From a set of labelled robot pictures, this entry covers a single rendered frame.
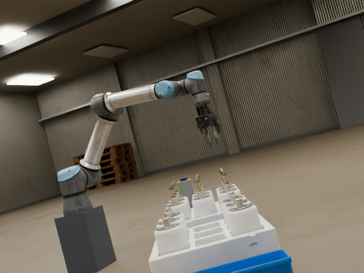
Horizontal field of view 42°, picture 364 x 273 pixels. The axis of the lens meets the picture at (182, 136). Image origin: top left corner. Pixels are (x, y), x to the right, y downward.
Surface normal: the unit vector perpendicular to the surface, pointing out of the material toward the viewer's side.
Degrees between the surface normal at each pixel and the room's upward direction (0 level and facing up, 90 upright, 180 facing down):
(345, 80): 74
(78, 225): 90
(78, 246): 90
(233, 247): 90
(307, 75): 90
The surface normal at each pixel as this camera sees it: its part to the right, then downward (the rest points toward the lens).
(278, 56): -0.40, 0.08
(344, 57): -0.46, -0.18
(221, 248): 0.00, -0.02
